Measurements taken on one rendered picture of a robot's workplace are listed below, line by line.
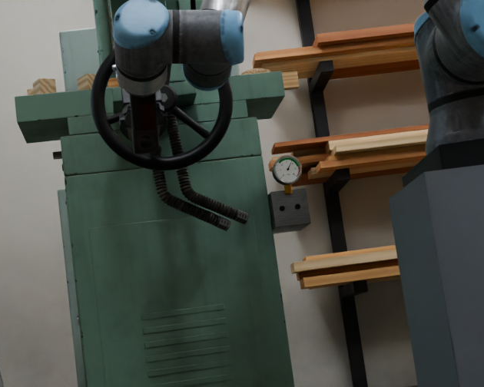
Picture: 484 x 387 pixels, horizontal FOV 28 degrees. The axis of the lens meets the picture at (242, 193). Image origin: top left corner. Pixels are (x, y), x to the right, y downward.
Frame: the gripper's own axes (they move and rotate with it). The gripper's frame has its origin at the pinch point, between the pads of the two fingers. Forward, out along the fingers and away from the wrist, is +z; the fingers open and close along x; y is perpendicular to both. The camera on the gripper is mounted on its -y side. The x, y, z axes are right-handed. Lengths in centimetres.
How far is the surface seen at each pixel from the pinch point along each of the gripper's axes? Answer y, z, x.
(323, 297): 67, 257, -89
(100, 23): 63, 39, 6
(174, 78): 21.0, 7.6, -8.4
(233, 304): -21.9, 32.6, -16.7
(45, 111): 22.0, 17.4, 19.6
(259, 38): 190, 215, -74
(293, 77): 34, 29, -40
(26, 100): 24.6, 16.5, 23.5
